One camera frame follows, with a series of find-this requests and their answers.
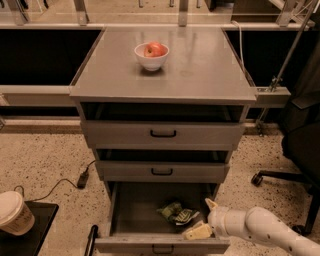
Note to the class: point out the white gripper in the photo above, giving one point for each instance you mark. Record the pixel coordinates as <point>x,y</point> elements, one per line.
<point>218,218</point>

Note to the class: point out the green jalapeno chip bag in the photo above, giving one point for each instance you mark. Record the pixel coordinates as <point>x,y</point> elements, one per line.
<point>175,213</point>

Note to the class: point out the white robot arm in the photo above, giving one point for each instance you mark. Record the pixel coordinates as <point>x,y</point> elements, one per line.
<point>257,225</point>

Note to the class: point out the bottom grey drawer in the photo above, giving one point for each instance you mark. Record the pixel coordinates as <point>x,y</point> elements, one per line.
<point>135,226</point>

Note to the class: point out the grey drawer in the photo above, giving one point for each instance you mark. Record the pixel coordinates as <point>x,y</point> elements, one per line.
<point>183,166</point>
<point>161,126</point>
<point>135,226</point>

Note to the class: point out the grey drawer cabinet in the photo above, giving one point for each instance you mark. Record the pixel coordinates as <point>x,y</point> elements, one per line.
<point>201,69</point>

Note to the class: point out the middle grey drawer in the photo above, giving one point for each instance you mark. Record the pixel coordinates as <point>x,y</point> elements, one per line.
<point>183,166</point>

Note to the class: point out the top grey drawer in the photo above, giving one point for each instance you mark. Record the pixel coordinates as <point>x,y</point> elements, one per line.
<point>161,126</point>

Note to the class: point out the black curved bar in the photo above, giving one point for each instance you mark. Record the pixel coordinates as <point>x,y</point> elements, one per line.
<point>93,234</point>

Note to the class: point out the black office chair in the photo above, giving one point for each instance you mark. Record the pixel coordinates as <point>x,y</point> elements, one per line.
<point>301,142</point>

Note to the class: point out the black power adapter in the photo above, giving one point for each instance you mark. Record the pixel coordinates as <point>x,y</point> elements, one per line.
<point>82,181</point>

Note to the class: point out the metal diagonal rod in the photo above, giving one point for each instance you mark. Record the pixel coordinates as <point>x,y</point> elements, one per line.
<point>290,9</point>

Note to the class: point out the white ceramic bowl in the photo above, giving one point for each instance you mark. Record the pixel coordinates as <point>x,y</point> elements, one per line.
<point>150,63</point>

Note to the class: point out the red apple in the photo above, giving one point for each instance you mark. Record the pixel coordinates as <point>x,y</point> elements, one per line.
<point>154,49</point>

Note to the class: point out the black side table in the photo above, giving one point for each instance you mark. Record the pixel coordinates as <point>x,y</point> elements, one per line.
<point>30,243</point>

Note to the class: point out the paper coffee cup with lid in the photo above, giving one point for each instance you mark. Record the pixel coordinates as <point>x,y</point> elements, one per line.
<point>15,216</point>

